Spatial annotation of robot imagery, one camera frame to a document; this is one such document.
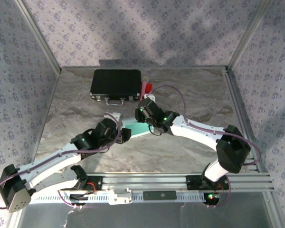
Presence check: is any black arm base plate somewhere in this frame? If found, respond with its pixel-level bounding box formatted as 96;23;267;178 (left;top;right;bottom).
185;175;230;190
71;175;103;192

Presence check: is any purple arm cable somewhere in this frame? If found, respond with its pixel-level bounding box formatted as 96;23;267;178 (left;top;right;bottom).
0;113;123;210
153;85;261;167

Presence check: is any controller board without lit LED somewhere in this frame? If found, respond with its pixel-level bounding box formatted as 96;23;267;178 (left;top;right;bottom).
68;192;89;205

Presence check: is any black briefcase with metal handle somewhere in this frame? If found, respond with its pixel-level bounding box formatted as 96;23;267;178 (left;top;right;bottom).
89;68;143;106

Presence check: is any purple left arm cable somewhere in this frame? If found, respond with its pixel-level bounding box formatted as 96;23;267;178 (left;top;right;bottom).
0;113;123;210

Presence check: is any small black rectangular device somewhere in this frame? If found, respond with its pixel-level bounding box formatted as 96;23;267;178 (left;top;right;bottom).
142;190;177;201

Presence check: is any wide aluminium base rail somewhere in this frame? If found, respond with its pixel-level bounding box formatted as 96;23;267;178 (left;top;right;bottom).
15;172;275;193

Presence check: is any white slotted cable duct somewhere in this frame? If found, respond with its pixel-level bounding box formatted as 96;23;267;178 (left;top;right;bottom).
29;191;211;204

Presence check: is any white printed plastic part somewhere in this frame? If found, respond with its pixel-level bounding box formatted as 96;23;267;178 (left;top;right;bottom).
108;187;133;206

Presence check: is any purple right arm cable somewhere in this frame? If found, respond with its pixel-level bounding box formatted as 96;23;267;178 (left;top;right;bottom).
153;85;261;167

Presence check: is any aluminium frame post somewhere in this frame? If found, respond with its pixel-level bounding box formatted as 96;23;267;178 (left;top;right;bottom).
14;0;63;72
225;0;275;72

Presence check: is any light blue paper box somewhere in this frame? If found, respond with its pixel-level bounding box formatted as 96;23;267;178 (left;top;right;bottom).
120;117;157;141

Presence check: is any controller board with lit LED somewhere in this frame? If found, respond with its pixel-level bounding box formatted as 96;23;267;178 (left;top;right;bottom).
203;192;221;205

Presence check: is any aluminium frame rail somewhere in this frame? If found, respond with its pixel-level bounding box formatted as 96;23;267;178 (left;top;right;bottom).
60;66;228;70
21;68;62;174
224;66;270;176

